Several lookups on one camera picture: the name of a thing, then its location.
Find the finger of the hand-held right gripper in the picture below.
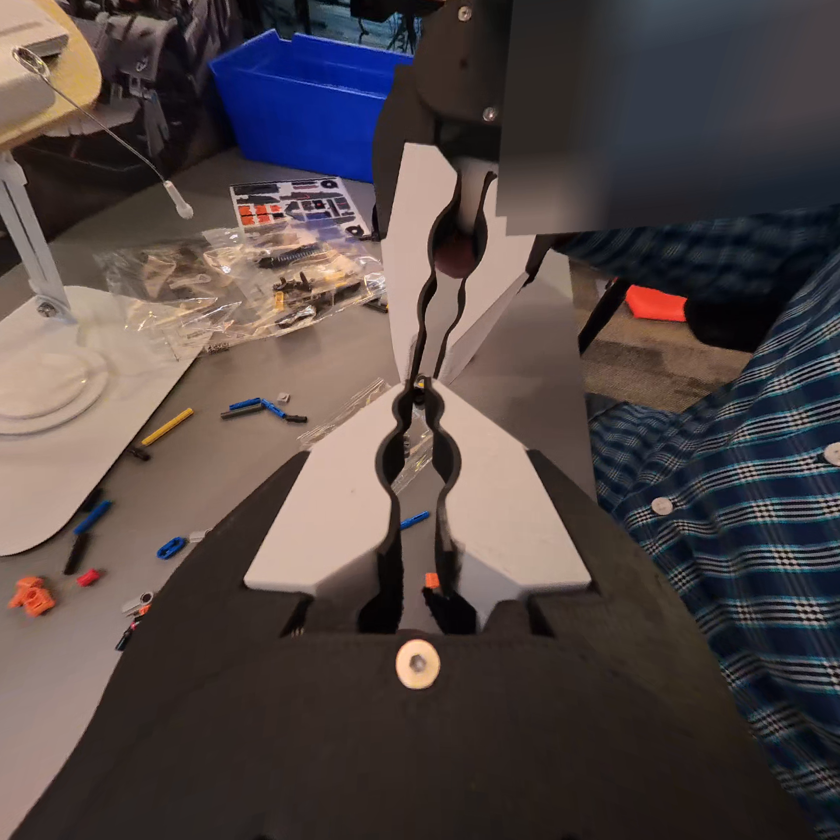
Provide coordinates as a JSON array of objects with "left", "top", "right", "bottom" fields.
[
  {"left": 382, "top": 141, "right": 462, "bottom": 383},
  {"left": 434, "top": 172, "right": 534, "bottom": 389}
]

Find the blue plastic bin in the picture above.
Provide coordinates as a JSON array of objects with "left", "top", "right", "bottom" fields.
[{"left": 209, "top": 28, "right": 416, "bottom": 185}]

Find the black chair leg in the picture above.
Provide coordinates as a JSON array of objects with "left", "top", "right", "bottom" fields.
[{"left": 576, "top": 276, "right": 632, "bottom": 357}]

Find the sticker sheet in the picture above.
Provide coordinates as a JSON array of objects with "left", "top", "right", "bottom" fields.
[{"left": 228, "top": 175, "right": 383, "bottom": 245}]

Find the metal cord with white tip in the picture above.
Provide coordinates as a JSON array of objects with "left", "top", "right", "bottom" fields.
[{"left": 12, "top": 46, "right": 195, "bottom": 220}]

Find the person's right forearm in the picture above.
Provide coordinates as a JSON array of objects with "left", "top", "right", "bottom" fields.
[{"left": 558, "top": 205, "right": 840, "bottom": 355}]

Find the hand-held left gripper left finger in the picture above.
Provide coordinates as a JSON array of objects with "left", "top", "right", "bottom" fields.
[{"left": 243, "top": 375, "right": 422, "bottom": 635}]

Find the large clear bag of parts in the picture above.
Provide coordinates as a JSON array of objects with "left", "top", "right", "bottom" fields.
[{"left": 94, "top": 225, "right": 389, "bottom": 361}]

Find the yellow lego axle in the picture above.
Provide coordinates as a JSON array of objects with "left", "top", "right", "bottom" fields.
[{"left": 142, "top": 407, "right": 196, "bottom": 448}]

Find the small clear bag of parts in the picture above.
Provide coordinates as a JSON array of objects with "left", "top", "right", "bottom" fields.
[{"left": 303, "top": 375, "right": 437, "bottom": 496}]

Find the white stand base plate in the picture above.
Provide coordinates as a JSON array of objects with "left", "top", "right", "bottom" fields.
[{"left": 0, "top": 284, "right": 206, "bottom": 559}]

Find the person's blue plaid shirt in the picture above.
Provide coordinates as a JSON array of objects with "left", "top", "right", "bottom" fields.
[{"left": 586, "top": 262, "right": 840, "bottom": 840}]

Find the orange plastic object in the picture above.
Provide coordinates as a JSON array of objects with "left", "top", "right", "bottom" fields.
[{"left": 623, "top": 282, "right": 688, "bottom": 324}]

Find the instruction booklet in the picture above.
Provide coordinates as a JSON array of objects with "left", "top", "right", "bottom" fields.
[{"left": 0, "top": 0, "right": 70, "bottom": 132}]

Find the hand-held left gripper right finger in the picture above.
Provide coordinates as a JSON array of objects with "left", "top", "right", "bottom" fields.
[{"left": 417, "top": 375, "right": 595, "bottom": 636}]

